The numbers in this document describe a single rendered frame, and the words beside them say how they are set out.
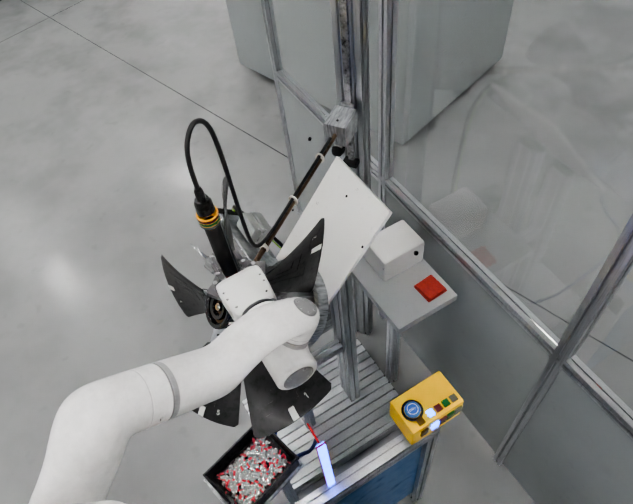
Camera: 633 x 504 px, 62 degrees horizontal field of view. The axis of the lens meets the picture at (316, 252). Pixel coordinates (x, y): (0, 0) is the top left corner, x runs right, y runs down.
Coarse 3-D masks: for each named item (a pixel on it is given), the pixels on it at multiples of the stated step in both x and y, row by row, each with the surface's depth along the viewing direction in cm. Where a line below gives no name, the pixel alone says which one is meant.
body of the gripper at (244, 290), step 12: (240, 276) 108; (252, 276) 108; (264, 276) 108; (216, 288) 108; (228, 288) 107; (240, 288) 106; (252, 288) 106; (264, 288) 106; (228, 300) 105; (240, 300) 104; (252, 300) 104; (264, 300) 103; (276, 300) 106; (240, 312) 103
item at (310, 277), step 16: (320, 224) 129; (304, 240) 132; (320, 240) 123; (288, 256) 134; (304, 256) 124; (320, 256) 120; (272, 272) 133; (288, 272) 125; (304, 272) 120; (272, 288) 126; (288, 288) 121; (304, 288) 117
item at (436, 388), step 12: (420, 384) 136; (432, 384) 136; (444, 384) 136; (408, 396) 135; (420, 396) 134; (432, 396) 134; (444, 396) 134; (396, 408) 133; (432, 408) 132; (444, 408) 132; (396, 420) 137; (408, 420) 131; (432, 420) 131; (408, 432) 132; (420, 432) 131
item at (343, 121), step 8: (344, 104) 154; (352, 104) 154; (336, 112) 154; (344, 112) 153; (352, 112) 153; (328, 120) 152; (336, 120) 151; (344, 120) 151; (352, 120) 152; (328, 128) 152; (336, 128) 150; (344, 128) 149; (352, 128) 154; (328, 136) 154; (344, 136) 152; (352, 136) 156; (336, 144) 155; (344, 144) 154
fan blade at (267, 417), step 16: (256, 368) 132; (256, 384) 130; (272, 384) 129; (304, 384) 128; (320, 384) 127; (256, 400) 129; (272, 400) 128; (288, 400) 127; (304, 400) 126; (320, 400) 125; (256, 416) 128; (272, 416) 127; (288, 416) 126; (256, 432) 127; (272, 432) 126
